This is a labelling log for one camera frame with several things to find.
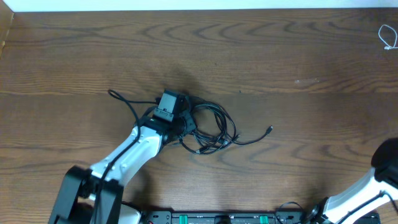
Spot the black usb cable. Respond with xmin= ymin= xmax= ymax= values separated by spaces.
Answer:
xmin=178 ymin=95 xmax=274 ymax=156

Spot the white usb cable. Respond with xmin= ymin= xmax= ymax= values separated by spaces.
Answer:
xmin=377 ymin=24 xmax=398 ymax=50

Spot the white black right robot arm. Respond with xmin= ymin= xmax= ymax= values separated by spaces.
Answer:
xmin=308 ymin=138 xmax=397 ymax=224

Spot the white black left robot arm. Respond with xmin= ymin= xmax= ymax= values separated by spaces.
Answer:
xmin=49 ymin=90 xmax=196 ymax=223

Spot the black left camera cable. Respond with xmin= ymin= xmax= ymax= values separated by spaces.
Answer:
xmin=91 ymin=89 xmax=161 ymax=224

